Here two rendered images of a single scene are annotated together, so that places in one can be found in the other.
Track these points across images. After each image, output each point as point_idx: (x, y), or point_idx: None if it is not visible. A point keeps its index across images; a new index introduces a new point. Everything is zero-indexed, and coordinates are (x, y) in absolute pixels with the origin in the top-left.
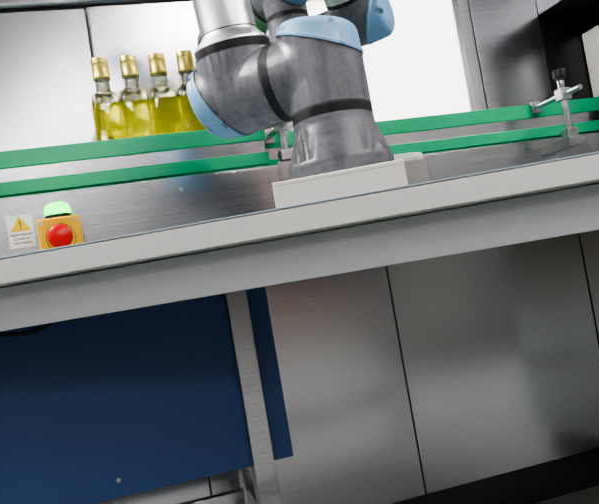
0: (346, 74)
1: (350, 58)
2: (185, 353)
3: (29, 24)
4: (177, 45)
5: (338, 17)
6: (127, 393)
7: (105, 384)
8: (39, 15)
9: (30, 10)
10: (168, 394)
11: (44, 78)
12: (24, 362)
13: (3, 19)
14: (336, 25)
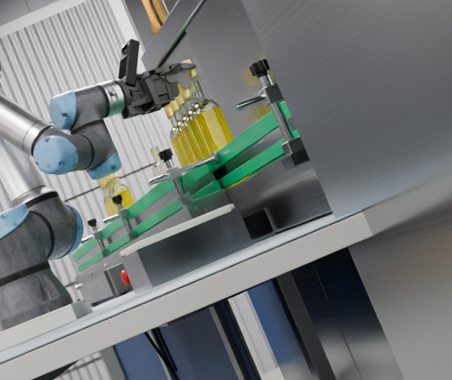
0: None
1: None
2: (219, 344)
3: (186, 48)
4: (219, 42)
5: None
6: (215, 363)
7: (207, 354)
8: (186, 39)
9: (183, 36)
10: (226, 369)
11: (205, 87)
12: (186, 332)
13: (179, 49)
14: None
